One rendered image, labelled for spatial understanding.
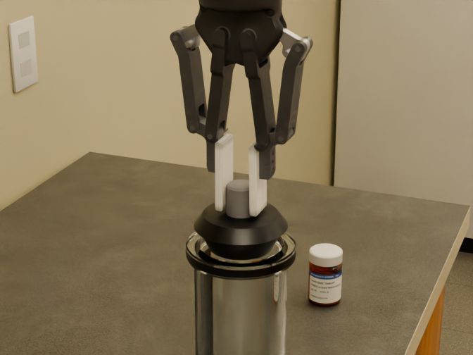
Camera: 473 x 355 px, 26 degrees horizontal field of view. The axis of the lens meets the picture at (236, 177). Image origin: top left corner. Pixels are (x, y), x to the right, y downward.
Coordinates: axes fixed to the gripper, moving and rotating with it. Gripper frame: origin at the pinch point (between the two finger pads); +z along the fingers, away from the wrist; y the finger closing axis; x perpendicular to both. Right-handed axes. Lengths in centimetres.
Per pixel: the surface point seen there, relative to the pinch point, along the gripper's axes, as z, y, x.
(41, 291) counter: 29, -37, 20
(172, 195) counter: 29, -34, 57
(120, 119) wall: 29, -61, 89
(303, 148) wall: 78, -61, 214
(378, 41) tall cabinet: 48, -46, 246
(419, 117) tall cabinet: 73, -30, 246
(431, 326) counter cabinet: 46, 9, 60
